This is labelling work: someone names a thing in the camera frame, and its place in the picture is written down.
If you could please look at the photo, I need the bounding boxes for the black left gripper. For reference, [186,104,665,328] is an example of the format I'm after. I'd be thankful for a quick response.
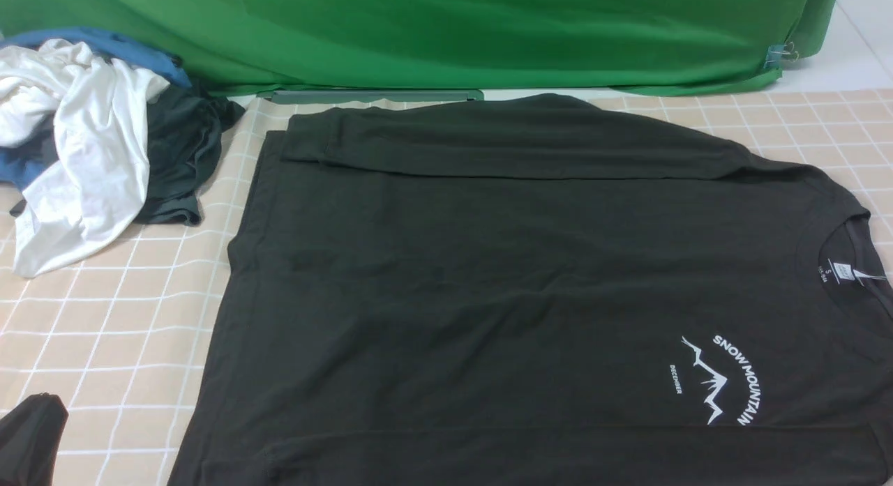
[1,393,69,485]

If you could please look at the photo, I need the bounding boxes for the dark gray long-sleeved shirt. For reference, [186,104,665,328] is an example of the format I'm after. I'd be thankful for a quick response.
[168,95,891,485]

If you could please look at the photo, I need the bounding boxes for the beige checkered tablecloth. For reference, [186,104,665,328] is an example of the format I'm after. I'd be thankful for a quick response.
[1,89,892,485]

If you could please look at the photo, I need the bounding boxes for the blue crumpled garment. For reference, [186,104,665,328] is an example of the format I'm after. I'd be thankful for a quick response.
[2,26,193,190]

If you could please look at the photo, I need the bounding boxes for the white crumpled garment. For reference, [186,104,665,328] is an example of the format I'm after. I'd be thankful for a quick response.
[1,39,169,278]

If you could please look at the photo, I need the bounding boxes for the dark teal crumpled garment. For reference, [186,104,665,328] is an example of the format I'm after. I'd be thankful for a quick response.
[1,83,246,226]

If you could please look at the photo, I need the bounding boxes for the green metal base bar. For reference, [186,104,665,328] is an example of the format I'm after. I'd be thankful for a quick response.
[257,89,485,105]

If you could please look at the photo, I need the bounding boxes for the green backdrop cloth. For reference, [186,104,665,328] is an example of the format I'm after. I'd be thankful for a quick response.
[2,0,836,96]

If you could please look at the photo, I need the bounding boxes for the metal binder clip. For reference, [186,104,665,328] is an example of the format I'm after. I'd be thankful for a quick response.
[763,42,800,70]

